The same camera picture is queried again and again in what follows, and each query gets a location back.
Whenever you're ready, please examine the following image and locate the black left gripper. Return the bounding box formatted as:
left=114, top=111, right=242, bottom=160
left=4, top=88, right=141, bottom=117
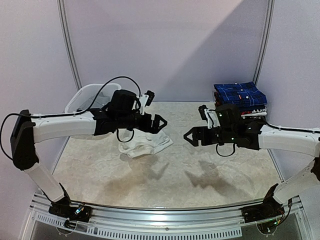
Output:
left=116, top=111, right=167, bottom=133

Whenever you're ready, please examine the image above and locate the white cloth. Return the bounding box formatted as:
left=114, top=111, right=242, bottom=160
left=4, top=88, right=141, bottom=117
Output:
left=118, top=129, right=173, bottom=159

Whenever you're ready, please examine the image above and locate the blue plaid shirt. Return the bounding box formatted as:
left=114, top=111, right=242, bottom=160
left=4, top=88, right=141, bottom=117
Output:
left=213, top=81, right=268, bottom=107

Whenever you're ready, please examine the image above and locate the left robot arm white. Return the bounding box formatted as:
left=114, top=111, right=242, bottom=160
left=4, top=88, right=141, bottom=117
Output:
left=10, top=89, right=168, bottom=217

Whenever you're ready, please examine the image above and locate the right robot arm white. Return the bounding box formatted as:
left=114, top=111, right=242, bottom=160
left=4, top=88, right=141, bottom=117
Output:
left=183, top=104, right=320, bottom=218

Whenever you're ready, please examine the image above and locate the white plastic laundry basket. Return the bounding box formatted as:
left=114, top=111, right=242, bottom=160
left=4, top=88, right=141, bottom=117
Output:
left=64, top=83, right=122, bottom=113

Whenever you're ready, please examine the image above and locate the red black folded garment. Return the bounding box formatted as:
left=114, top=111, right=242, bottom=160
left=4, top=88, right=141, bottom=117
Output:
left=213, top=91, right=267, bottom=118

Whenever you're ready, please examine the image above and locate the white folded garment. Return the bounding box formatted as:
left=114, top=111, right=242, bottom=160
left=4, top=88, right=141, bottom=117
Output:
left=241, top=111, right=267, bottom=119

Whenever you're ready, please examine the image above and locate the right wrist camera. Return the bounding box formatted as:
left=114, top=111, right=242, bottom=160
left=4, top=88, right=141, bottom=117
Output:
left=198, top=105, right=220, bottom=129

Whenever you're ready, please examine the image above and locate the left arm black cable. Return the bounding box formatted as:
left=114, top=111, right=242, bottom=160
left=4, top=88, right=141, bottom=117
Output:
left=0, top=76, right=142, bottom=161

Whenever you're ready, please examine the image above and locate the aluminium front rail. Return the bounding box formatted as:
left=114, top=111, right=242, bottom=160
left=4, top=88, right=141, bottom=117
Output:
left=21, top=193, right=313, bottom=240

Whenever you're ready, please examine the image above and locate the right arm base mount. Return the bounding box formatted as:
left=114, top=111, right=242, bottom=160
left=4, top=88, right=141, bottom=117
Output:
left=240, top=193, right=293, bottom=236

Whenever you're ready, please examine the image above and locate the right wall aluminium profile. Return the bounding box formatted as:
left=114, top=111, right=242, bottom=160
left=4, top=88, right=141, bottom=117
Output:
left=252, top=0, right=275, bottom=86

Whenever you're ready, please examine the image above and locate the wall aluminium profile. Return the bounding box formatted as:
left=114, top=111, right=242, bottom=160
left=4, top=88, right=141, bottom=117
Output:
left=252, top=0, right=275, bottom=86
left=57, top=0, right=82, bottom=90

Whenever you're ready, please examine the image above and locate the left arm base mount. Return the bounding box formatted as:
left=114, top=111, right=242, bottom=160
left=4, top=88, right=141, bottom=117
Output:
left=48, top=196, right=93, bottom=230

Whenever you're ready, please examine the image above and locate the left wall aluminium profile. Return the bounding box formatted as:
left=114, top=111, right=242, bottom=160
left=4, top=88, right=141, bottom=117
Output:
left=57, top=0, right=82, bottom=90

